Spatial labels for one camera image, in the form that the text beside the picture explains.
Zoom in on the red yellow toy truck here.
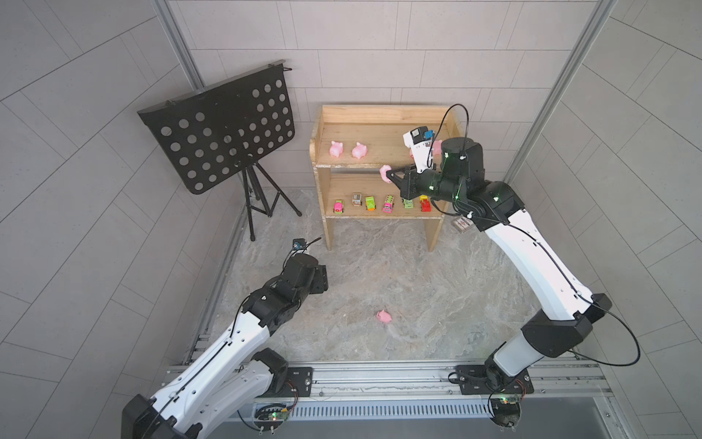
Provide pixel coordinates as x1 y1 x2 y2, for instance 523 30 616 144
420 195 431 212

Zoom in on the pink green block toy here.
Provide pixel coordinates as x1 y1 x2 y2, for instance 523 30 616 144
382 195 395 214

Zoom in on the pink toy pig bottom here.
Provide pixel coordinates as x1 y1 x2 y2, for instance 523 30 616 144
376 310 392 325

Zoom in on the pink toy pig top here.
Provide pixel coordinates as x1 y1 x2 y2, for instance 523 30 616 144
329 141 344 158

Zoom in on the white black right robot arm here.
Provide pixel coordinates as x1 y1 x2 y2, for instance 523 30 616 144
380 127 612 390

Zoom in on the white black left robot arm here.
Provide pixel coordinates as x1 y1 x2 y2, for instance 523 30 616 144
121 252 328 439

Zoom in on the small card box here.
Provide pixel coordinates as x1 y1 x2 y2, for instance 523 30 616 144
452 217 473 233

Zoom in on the left controller board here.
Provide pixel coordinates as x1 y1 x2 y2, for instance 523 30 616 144
253 404 294 424

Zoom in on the controller board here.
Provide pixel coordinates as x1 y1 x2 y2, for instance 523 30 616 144
489 397 522 429
253 404 294 424

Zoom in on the wooden two-tier shelf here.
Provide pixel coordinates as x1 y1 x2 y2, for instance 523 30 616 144
309 105 459 251

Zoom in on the black perforated music stand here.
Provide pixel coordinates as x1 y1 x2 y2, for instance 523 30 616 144
137 60 295 217

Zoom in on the right controller board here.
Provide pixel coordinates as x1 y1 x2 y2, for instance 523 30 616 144
489 397 522 429

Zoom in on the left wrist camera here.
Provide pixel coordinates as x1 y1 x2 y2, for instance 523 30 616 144
292 238 307 252

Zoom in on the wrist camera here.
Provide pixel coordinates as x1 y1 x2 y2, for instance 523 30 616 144
403 126 434 174
292 238 307 252

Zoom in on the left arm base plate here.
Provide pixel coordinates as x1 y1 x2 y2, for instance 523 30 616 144
261 367 314 399

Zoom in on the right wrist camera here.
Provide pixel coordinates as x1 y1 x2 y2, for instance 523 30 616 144
403 126 434 174

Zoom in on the aluminium mounting rail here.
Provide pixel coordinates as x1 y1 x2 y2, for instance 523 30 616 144
154 359 612 407

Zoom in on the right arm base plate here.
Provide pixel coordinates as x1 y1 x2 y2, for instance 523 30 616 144
448 364 534 396

